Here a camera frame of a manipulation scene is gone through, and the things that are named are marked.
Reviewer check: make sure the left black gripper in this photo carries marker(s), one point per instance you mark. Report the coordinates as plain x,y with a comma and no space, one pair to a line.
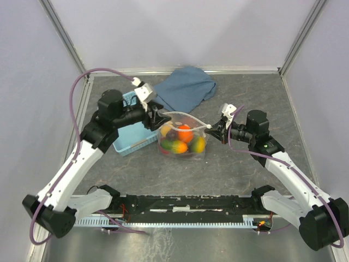
153,123

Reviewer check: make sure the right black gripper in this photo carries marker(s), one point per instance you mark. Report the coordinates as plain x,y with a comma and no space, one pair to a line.
219,130

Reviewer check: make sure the small yellow orange fruit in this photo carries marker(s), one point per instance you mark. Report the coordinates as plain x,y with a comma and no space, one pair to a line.
165,129

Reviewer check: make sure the small dark plum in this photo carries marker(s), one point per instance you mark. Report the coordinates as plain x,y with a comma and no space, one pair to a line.
172,135

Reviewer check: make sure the clear zip top bag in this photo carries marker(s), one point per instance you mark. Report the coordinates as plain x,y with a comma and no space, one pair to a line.
196,125

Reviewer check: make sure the orange persimmon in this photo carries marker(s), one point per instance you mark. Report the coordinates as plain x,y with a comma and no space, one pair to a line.
184,134

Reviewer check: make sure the green orange mango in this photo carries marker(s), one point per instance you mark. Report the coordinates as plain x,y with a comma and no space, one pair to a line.
175,147

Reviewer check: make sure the dark red apple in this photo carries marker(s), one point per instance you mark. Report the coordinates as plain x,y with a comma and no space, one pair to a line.
186,155

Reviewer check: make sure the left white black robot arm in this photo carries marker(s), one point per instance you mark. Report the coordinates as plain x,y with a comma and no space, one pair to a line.
53,207

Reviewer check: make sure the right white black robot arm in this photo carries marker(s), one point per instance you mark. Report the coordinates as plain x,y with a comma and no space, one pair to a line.
320,219

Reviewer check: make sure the light blue plastic basket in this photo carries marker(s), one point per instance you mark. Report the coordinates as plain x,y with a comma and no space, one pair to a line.
132,138

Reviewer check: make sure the blue folded cloth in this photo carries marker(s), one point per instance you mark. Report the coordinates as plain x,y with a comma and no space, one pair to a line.
185,89

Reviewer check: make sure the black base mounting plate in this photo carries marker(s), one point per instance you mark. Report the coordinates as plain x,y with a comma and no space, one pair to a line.
181,209

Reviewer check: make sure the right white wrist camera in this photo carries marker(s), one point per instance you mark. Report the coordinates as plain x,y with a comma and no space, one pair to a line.
227,111

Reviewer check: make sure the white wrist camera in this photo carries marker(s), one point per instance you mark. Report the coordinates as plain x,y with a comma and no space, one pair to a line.
227,111
144,91

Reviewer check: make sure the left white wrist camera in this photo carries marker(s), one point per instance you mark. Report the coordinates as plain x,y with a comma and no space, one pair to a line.
144,91

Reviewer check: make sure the light blue cable duct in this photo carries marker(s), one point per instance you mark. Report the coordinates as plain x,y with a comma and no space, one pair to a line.
102,221

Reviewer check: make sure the aluminium frame profiles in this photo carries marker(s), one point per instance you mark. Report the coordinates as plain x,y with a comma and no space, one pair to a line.
312,17

